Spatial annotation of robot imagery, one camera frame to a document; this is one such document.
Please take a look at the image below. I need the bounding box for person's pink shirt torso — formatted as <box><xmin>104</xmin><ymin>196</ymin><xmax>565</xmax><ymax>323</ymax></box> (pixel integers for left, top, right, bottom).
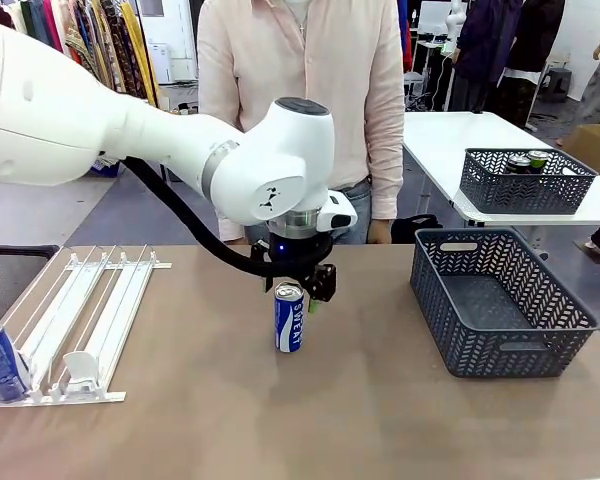
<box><xmin>196</xmin><ymin>0</ymin><xmax>407</xmax><ymax>244</ymax></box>

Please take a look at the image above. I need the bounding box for person's right forearm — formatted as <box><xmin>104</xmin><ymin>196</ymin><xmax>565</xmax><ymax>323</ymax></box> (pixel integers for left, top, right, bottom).
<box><xmin>215</xmin><ymin>209</ymin><xmax>249</xmax><ymax>244</ymax></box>

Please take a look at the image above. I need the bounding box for gray plastic stool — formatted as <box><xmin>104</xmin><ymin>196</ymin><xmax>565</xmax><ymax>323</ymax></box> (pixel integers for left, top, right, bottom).
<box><xmin>544</xmin><ymin>64</ymin><xmax>574</xmax><ymax>104</ymax></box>

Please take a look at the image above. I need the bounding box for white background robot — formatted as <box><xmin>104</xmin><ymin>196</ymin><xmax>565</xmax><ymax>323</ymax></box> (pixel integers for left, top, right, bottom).
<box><xmin>442</xmin><ymin>0</ymin><xmax>469</xmax><ymax>57</ymax></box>

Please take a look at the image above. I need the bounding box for person's left hand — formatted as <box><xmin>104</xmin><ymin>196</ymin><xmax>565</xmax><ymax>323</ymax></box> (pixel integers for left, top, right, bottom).
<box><xmin>368</xmin><ymin>219</ymin><xmax>393</xmax><ymax>246</ymax></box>

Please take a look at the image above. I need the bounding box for hanging colourful fabrics rack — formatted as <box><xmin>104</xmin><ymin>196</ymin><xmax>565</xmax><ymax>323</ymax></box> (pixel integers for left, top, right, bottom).
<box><xmin>0</xmin><ymin>0</ymin><xmax>160</xmax><ymax>109</ymax></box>

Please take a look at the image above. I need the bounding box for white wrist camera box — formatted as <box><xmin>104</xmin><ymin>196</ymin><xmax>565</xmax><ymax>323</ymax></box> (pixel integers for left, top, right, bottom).
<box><xmin>316</xmin><ymin>188</ymin><xmax>359</xmax><ymax>233</ymax></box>

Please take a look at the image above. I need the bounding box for black mat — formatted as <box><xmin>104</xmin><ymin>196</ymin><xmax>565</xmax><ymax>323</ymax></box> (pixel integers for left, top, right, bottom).
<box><xmin>0</xmin><ymin>244</ymin><xmax>62</xmax><ymax>307</ymax></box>

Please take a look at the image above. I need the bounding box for black bag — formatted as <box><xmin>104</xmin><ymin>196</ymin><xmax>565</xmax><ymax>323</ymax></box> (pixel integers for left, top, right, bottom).
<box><xmin>390</xmin><ymin>213</ymin><xmax>444</xmax><ymax>246</ymax></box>

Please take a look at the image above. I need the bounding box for person's left forearm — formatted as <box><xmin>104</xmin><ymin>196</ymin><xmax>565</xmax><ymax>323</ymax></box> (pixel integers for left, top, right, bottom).
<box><xmin>368</xmin><ymin>124</ymin><xmax>407</xmax><ymax>224</ymax></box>

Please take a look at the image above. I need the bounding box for white folding table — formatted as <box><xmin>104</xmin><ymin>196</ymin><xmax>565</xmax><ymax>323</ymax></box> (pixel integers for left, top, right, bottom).
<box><xmin>402</xmin><ymin>110</ymin><xmax>600</xmax><ymax>262</ymax></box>

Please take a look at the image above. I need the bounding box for white air purifier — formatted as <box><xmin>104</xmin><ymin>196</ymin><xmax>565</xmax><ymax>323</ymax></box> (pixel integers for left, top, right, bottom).
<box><xmin>146</xmin><ymin>42</ymin><xmax>174</xmax><ymax>85</ymax></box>

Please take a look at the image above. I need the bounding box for black corrugated cable conduit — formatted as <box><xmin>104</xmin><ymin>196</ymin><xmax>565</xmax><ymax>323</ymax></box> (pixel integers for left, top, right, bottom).
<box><xmin>122</xmin><ymin>155</ymin><xmax>331</xmax><ymax>281</ymax></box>

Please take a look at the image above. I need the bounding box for dark clothed mannequin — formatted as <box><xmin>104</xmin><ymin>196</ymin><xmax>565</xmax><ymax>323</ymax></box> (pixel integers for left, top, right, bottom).
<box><xmin>452</xmin><ymin>0</ymin><xmax>567</xmax><ymax>127</ymax></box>

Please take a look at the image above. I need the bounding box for brown cardboard box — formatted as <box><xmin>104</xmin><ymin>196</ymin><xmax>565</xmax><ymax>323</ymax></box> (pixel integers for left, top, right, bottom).
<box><xmin>562</xmin><ymin>123</ymin><xmax>600</xmax><ymax>182</ymax></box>

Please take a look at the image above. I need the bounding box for white can dispenser rack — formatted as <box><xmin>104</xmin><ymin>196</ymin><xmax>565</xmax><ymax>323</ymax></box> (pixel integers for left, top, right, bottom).
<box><xmin>0</xmin><ymin>243</ymin><xmax>174</xmax><ymax>408</ymax></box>

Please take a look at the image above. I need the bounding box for silver cross necklace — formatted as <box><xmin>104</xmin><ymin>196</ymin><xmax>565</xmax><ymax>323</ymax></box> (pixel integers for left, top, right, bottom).
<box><xmin>290</xmin><ymin>0</ymin><xmax>315</xmax><ymax>37</ymax></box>

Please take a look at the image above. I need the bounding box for gray plastic woven basket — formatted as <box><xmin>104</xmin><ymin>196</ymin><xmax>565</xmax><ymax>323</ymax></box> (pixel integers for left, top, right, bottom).
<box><xmin>409</xmin><ymin>228</ymin><xmax>600</xmax><ymax>380</ymax></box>
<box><xmin>458</xmin><ymin>147</ymin><xmax>600</xmax><ymax>216</ymax></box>

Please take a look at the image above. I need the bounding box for white dispenser pusher plate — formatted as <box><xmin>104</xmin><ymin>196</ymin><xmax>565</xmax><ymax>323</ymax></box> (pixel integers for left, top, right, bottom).
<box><xmin>61</xmin><ymin>349</ymin><xmax>105</xmax><ymax>397</ymax></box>

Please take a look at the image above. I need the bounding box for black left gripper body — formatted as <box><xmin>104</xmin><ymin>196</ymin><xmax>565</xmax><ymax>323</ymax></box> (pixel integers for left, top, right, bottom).
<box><xmin>251</xmin><ymin>233</ymin><xmax>334</xmax><ymax>287</ymax></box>

